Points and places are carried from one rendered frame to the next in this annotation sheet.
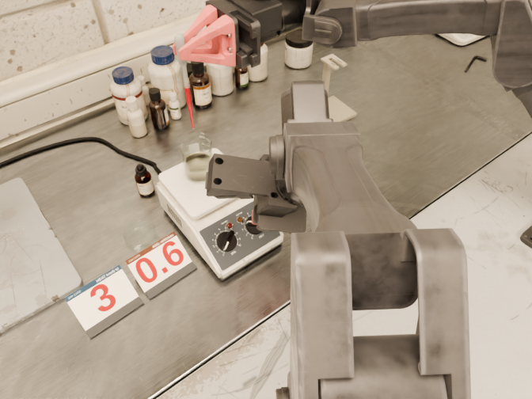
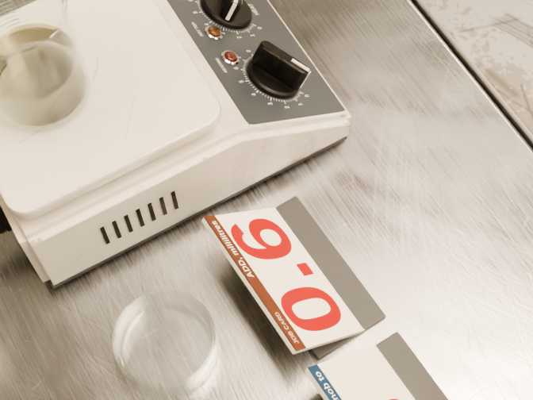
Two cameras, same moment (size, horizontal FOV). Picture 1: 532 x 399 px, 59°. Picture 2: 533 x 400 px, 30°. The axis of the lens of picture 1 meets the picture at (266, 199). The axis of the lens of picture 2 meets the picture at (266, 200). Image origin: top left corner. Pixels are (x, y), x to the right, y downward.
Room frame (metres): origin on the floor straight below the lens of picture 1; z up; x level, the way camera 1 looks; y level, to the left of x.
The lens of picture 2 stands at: (0.39, 0.38, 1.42)
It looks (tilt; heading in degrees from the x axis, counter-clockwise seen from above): 63 degrees down; 281
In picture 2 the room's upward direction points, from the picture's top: 4 degrees counter-clockwise
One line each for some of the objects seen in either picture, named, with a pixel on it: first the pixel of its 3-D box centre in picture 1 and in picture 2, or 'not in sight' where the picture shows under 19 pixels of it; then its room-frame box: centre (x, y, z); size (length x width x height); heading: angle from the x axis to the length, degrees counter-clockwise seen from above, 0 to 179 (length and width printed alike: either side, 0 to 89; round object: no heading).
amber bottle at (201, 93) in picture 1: (199, 82); not in sight; (0.87, 0.14, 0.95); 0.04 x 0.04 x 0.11
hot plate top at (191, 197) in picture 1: (205, 181); (76, 84); (0.54, 0.10, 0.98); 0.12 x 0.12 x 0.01; 37
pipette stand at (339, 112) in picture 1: (333, 89); not in sight; (0.83, -0.14, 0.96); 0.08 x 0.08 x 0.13; 35
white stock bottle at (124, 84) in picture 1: (128, 95); not in sight; (0.82, 0.29, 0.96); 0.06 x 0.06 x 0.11
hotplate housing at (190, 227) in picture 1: (215, 207); (132, 108); (0.52, 0.09, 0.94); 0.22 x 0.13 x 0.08; 37
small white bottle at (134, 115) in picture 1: (134, 116); not in sight; (0.77, 0.27, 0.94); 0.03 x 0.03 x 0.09
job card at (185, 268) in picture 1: (161, 264); (294, 269); (0.42, 0.17, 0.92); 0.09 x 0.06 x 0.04; 130
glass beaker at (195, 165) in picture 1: (199, 158); (31, 48); (0.56, 0.11, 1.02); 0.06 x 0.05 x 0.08; 47
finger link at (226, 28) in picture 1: (204, 39); not in sight; (0.58, 0.08, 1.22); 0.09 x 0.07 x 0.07; 127
